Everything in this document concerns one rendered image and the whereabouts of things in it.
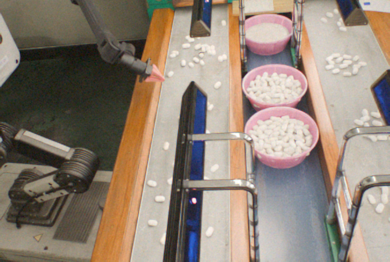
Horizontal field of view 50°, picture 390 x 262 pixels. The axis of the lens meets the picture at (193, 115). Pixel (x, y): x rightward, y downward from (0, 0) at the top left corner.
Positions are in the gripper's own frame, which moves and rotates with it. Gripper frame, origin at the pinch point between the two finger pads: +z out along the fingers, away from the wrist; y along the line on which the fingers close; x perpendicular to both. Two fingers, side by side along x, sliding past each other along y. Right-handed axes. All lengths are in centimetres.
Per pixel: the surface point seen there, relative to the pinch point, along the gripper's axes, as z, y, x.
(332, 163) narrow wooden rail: 52, -44, -34
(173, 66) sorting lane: 6.9, 21.0, 6.0
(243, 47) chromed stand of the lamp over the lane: 25.7, 18.0, -22.9
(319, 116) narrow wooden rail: 51, -20, -34
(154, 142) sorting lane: 4.4, -27.9, 7.9
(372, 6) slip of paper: 81, 57, -59
